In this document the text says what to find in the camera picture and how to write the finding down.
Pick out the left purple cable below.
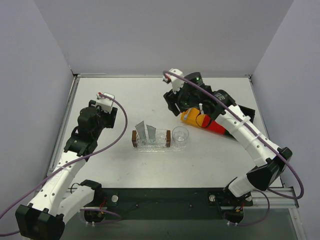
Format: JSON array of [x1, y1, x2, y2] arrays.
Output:
[[0, 92, 128, 237]]

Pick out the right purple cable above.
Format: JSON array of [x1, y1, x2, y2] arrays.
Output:
[[162, 70, 305, 200]]

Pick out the white toothpaste tube green cap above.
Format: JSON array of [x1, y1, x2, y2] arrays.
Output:
[[146, 124, 157, 144]]

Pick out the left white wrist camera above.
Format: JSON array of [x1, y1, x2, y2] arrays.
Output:
[[96, 92, 115, 114]]

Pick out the red plastic bin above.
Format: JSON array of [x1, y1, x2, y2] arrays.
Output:
[[199, 115, 229, 136]]

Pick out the black plastic bin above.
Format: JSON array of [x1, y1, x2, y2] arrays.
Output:
[[223, 105, 256, 138]]

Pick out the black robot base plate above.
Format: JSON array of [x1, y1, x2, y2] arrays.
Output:
[[83, 187, 253, 224]]

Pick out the purple cable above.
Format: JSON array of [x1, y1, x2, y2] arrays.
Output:
[[0, 92, 128, 237], [162, 70, 305, 200]]

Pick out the brown wooden tray foot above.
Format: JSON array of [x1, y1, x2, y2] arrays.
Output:
[[131, 130, 138, 148], [165, 130, 171, 148]]

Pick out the yellow plastic bin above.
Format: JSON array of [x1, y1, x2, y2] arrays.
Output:
[[180, 108, 206, 128]]

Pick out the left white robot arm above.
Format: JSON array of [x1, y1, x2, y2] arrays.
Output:
[[15, 95, 118, 240]]

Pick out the clear textured oval tray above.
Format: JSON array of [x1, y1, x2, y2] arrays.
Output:
[[133, 129, 187, 153]]

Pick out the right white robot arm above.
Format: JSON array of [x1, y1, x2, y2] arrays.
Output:
[[163, 69, 293, 198]]

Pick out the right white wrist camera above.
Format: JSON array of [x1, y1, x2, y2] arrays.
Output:
[[162, 68, 184, 94]]

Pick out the clear plastic cup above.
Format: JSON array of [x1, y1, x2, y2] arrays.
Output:
[[172, 126, 190, 147]]

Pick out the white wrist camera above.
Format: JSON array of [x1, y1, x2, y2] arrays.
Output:
[[96, 92, 115, 114], [162, 68, 184, 94]]

